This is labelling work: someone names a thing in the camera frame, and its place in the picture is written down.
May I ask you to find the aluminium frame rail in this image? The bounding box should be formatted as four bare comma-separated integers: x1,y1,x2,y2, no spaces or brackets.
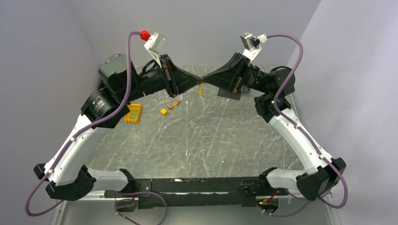
49,191,139,225

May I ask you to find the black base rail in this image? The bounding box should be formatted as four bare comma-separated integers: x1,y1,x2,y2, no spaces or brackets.
103,177,281,209

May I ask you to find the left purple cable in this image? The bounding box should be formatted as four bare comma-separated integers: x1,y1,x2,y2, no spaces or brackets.
24,30,168,225

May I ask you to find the yellow key tag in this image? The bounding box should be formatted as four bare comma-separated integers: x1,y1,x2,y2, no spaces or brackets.
198,84,203,97

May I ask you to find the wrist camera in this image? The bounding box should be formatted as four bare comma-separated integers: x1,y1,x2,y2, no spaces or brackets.
240,32,268,62
140,30,167,67

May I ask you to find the small yellow cube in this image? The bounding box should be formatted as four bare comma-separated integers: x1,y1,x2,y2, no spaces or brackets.
161,108,168,116

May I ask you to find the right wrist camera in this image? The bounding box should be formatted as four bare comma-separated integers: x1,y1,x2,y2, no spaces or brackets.
240,32,268,62

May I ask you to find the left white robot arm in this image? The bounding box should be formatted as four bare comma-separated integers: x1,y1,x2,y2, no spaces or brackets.
34,53,202,201

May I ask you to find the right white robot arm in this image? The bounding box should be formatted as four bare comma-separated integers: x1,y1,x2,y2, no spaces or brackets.
203,53,346,201

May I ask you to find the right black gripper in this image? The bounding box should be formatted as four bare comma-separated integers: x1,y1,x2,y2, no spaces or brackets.
202,53,270,94

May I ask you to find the yellow window toy block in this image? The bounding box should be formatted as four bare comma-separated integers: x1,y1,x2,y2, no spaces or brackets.
124,104,142,124

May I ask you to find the tan curved block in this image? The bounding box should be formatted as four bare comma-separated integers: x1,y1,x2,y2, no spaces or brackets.
167,97,181,110

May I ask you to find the purple cable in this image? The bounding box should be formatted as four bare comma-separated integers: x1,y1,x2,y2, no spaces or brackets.
24,30,168,225
257,34,349,218

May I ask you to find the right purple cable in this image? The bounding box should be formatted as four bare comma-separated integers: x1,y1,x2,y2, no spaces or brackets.
257,34,349,218

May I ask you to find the grey and blue lego stack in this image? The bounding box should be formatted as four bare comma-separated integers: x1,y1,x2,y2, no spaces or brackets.
217,86,250,100

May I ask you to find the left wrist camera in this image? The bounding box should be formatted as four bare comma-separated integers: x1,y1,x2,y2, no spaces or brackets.
140,30,167,67

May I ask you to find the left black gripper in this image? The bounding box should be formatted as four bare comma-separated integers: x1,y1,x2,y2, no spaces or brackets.
122,54,203,103

